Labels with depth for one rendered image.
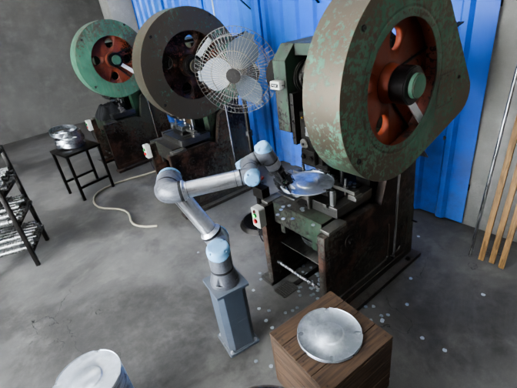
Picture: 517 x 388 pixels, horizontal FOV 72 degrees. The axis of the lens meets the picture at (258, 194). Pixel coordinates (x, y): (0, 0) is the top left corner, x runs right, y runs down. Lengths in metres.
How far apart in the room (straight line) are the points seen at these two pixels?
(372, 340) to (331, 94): 1.06
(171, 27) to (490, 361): 2.81
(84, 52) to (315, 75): 3.38
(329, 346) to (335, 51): 1.19
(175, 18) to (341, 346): 2.37
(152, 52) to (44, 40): 5.29
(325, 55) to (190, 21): 1.75
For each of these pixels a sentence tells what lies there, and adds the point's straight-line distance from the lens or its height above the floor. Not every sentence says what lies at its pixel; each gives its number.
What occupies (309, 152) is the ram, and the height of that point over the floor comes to 0.96.
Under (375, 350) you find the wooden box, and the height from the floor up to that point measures 0.35.
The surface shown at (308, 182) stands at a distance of 1.98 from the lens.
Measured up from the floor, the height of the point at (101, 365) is 0.35.
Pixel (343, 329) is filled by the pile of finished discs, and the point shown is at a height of 0.36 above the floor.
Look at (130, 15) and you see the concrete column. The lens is 6.66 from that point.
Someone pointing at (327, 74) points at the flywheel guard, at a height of 1.45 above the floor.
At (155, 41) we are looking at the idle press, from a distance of 2.82.
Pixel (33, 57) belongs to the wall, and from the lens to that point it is 7.94.
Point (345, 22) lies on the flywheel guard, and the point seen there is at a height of 1.60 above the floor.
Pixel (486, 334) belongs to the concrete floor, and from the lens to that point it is 2.36.
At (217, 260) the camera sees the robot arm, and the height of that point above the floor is 0.63.
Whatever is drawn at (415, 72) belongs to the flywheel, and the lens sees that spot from 1.59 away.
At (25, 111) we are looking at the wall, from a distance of 7.98.
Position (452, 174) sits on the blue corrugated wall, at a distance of 2.98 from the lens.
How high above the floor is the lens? 1.71
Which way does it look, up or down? 29 degrees down
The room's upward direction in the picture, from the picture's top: 8 degrees counter-clockwise
